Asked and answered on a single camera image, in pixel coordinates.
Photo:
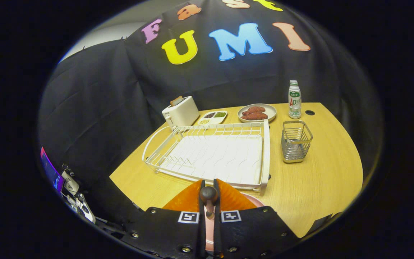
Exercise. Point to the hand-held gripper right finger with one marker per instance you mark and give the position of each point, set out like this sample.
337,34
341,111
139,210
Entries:
253,233

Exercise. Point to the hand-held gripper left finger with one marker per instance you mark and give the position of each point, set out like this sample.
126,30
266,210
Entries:
164,230

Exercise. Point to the pink plate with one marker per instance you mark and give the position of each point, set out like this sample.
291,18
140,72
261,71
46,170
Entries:
255,202

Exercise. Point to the wooden spoon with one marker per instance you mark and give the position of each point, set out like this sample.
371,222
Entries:
208,194

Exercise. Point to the white dish rack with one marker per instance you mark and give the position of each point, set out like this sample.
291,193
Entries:
221,158

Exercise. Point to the beige plate with meat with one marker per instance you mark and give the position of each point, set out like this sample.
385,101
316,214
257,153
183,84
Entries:
271,111

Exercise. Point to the red meat slice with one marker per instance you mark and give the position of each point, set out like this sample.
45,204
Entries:
254,109
254,116

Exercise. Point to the white toaster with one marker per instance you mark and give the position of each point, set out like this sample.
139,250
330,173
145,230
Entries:
182,113

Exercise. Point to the white condiment tray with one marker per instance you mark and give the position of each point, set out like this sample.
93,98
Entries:
212,118

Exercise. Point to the glowing purple screen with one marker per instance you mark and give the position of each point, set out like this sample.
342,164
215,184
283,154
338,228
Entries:
50,169

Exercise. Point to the toast slice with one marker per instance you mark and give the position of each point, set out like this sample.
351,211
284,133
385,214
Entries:
176,100

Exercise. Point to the black backdrop cloth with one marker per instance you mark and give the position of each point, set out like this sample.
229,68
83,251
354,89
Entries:
102,108

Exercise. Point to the white drink bottle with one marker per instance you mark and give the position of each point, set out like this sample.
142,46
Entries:
294,102

